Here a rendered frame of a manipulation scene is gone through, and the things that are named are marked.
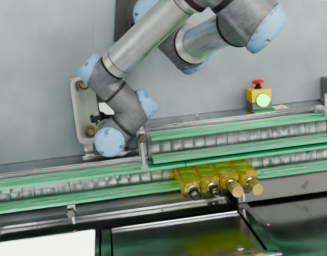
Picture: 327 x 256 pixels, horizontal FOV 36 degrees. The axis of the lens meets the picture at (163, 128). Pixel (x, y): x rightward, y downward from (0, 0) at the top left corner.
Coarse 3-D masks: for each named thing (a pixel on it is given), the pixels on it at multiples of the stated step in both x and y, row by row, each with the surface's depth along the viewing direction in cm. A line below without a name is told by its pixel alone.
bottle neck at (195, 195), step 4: (188, 188) 146; (192, 188) 144; (196, 188) 144; (188, 192) 146; (192, 192) 142; (196, 192) 142; (192, 196) 142; (196, 196) 144; (200, 196) 142; (196, 200) 142
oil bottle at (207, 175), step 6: (198, 168) 158; (204, 168) 157; (210, 168) 156; (198, 174) 153; (204, 174) 151; (210, 174) 151; (216, 174) 150; (204, 180) 148; (210, 180) 147; (216, 180) 148; (204, 186) 147; (204, 192) 148
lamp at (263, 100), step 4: (260, 96) 169; (264, 96) 169; (268, 96) 169; (256, 100) 170; (260, 100) 169; (264, 100) 169; (268, 100) 169; (260, 104) 169; (264, 104) 169; (268, 104) 170
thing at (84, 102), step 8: (72, 80) 161; (72, 88) 161; (88, 88) 169; (72, 96) 162; (80, 96) 169; (88, 96) 170; (80, 104) 170; (88, 104) 170; (96, 104) 171; (80, 112) 170; (88, 112) 171; (80, 120) 168; (88, 120) 171; (80, 128) 166; (80, 136) 165
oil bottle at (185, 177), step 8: (176, 168) 160; (184, 168) 159; (192, 168) 158; (176, 176) 159; (184, 176) 151; (192, 176) 150; (184, 184) 147; (192, 184) 147; (200, 184) 148; (184, 192) 148; (200, 192) 148
